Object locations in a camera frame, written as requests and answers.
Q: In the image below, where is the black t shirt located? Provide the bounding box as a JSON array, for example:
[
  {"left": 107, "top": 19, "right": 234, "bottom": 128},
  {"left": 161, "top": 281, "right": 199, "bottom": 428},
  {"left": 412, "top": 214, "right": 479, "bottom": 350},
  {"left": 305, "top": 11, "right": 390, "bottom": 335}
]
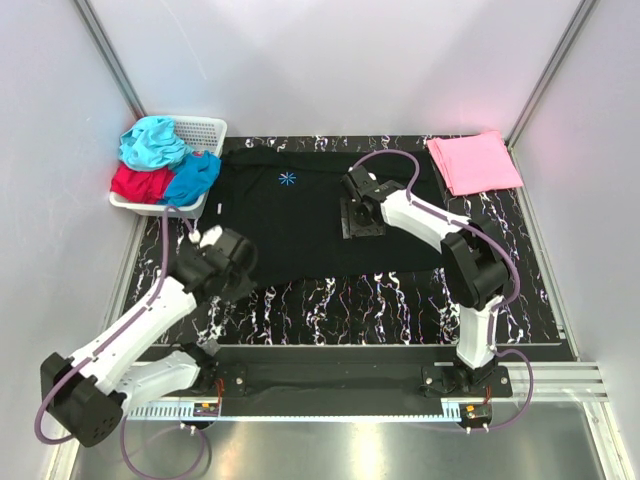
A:
[{"left": 198, "top": 146, "right": 441, "bottom": 288}]

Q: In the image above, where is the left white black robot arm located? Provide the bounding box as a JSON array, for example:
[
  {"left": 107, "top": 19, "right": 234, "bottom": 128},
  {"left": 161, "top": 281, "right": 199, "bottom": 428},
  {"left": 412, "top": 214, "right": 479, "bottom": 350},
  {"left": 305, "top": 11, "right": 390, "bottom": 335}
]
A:
[{"left": 36, "top": 226, "right": 258, "bottom": 448}]

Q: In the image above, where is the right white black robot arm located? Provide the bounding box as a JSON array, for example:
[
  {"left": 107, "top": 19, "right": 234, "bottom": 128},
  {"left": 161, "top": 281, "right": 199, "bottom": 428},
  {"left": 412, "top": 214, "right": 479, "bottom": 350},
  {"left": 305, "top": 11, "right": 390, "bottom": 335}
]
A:
[{"left": 341, "top": 166, "right": 517, "bottom": 397}]

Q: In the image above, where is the black marble pattern mat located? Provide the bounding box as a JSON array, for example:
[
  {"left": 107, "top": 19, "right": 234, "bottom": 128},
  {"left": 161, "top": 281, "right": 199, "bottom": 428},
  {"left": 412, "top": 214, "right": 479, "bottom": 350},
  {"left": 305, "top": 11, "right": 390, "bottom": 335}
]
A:
[{"left": 115, "top": 133, "right": 562, "bottom": 346}]

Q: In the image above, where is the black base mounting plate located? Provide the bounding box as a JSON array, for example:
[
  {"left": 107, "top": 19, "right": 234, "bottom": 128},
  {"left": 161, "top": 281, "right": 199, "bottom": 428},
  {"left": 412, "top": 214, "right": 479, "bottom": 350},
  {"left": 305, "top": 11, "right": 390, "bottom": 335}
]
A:
[{"left": 193, "top": 346, "right": 513, "bottom": 420}]

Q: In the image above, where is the red t shirt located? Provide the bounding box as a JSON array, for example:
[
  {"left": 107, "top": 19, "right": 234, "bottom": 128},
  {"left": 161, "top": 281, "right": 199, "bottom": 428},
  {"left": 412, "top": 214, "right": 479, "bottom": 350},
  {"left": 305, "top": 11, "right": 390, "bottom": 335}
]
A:
[{"left": 110, "top": 163, "right": 175, "bottom": 204}]

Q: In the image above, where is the folded pink t shirt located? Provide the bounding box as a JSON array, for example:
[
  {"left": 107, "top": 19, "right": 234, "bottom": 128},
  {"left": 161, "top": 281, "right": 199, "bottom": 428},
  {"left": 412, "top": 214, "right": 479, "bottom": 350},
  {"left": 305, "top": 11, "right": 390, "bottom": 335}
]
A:
[{"left": 427, "top": 131, "right": 523, "bottom": 196}]

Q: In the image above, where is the left orange connector box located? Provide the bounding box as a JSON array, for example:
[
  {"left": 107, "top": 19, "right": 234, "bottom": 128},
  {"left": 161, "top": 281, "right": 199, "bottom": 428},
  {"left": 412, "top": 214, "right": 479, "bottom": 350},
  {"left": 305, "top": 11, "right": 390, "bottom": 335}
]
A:
[{"left": 193, "top": 402, "right": 220, "bottom": 417}]

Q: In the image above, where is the orange connector box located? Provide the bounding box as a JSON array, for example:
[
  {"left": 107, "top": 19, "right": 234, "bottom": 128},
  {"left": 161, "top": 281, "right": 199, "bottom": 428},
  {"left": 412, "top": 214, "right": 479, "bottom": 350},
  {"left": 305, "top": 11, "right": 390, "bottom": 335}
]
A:
[
  {"left": 461, "top": 403, "right": 493, "bottom": 429},
  {"left": 193, "top": 402, "right": 220, "bottom": 417}
]

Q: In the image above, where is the white plastic basket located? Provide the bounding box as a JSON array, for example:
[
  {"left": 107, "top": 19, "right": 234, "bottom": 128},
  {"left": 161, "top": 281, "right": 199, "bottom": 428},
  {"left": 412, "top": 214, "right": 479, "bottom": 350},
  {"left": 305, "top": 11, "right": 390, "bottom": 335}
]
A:
[{"left": 109, "top": 115, "right": 227, "bottom": 217}]

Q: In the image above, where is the light blue t shirt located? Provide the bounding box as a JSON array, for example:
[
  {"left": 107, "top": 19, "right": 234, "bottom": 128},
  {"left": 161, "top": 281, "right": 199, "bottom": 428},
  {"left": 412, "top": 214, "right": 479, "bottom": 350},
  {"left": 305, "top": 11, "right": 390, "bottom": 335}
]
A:
[{"left": 118, "top": 116, "right": 193, "bottom": 172}]

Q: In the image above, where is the right orange connector box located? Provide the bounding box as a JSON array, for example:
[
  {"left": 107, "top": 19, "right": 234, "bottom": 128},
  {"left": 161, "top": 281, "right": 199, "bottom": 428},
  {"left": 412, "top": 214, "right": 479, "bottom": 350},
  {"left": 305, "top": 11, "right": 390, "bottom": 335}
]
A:
[{"left": 461, "top": 403, "right": 493, "bottom": 429}]

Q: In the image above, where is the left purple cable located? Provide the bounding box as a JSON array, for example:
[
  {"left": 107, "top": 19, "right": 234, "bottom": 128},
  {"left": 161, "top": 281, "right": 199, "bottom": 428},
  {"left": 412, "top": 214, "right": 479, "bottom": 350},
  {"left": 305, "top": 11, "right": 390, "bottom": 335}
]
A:
[{"left": 33, "top": 204, "right": 216, "bottom": 478}]

